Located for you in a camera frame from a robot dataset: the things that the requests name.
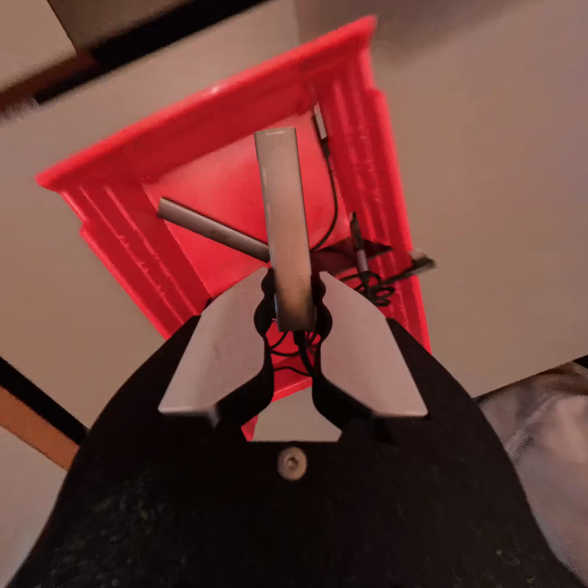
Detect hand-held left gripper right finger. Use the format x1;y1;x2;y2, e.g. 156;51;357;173
311;271;430;433

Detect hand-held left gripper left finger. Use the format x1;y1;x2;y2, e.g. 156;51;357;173
157;266;276;440

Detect black hub cable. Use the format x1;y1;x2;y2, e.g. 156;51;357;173
269;328;324;375
311;103;341;253

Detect black cable metal plugs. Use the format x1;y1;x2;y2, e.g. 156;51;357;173
337;211;437;308

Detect grey USB hub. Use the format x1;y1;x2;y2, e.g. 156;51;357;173
157;198;272;263
254;127;319;332

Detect red plastic bin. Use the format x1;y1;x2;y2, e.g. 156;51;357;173
36;15;435;442

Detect person's grey clothing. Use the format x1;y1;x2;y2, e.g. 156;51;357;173
475;360;588;566

